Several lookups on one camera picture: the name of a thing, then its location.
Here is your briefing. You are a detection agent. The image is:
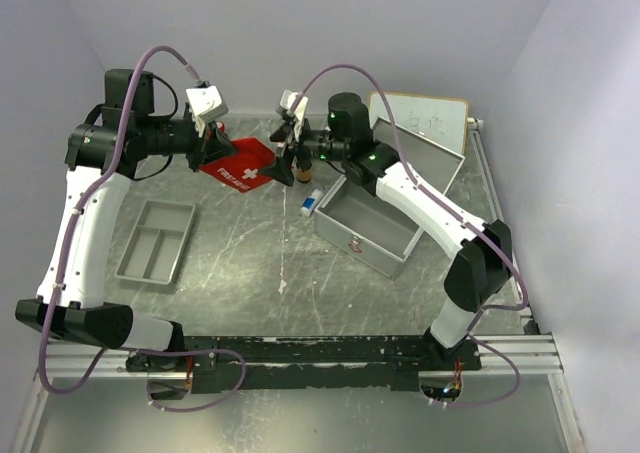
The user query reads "grey metal case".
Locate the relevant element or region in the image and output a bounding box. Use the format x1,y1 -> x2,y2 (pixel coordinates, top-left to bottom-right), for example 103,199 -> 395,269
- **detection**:
314,126 -> 465,280

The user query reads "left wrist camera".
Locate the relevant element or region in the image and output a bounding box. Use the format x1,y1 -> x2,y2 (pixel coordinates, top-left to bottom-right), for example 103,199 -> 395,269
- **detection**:
184,81 -> 229,138

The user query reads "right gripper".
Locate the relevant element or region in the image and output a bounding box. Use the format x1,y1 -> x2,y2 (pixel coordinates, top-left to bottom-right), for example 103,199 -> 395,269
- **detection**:
257,117 -> 348,187

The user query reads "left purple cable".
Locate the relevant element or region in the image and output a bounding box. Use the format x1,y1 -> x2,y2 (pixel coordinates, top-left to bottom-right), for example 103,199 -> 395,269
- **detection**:
37,45 -> 248,413

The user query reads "grey plastic divided tray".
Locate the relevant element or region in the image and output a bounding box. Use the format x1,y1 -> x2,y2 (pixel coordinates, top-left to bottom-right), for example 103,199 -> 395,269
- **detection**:
115,200 -> 196,286

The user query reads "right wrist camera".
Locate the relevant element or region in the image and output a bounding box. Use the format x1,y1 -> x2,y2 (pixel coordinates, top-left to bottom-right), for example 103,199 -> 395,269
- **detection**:
277,90 -> 308,138

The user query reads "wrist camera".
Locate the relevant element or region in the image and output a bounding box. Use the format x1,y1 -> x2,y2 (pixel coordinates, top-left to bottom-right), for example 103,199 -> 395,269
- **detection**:
184,81 -> 229,138
277,90 -> 308,138

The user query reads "red first aid kit pouch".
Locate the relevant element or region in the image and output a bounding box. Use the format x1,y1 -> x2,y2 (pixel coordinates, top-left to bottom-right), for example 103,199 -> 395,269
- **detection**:
199,137 -> 275,193

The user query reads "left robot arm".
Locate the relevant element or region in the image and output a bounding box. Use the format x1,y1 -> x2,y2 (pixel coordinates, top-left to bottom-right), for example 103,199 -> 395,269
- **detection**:
15,69 -> 235,372

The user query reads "white blue tube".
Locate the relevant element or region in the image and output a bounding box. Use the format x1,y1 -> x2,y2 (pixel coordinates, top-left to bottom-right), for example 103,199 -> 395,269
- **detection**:
299,189 -> 324,218

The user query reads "aluminium frame rail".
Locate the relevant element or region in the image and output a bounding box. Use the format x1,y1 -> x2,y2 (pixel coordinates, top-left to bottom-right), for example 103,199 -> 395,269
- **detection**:
46,335 -> 564,379

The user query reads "small whiteboard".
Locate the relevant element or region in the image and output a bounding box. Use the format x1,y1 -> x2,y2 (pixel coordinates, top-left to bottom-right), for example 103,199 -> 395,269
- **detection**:
384,92 -> 469,156

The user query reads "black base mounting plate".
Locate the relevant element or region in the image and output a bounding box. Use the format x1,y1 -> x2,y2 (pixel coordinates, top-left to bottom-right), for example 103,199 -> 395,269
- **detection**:
125,333 -> 482,395

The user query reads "purple cable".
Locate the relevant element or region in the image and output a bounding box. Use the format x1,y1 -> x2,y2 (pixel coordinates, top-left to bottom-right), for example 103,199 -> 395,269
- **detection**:
294,63 -> 530,408
37,45 -> 248,413

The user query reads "brown medicine bottle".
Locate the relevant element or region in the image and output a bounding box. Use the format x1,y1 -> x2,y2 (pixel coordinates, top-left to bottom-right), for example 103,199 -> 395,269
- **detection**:
295,165 -> 313,184

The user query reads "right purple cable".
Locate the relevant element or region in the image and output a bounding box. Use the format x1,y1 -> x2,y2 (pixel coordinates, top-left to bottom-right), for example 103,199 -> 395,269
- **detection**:
294,63 -> 530,408

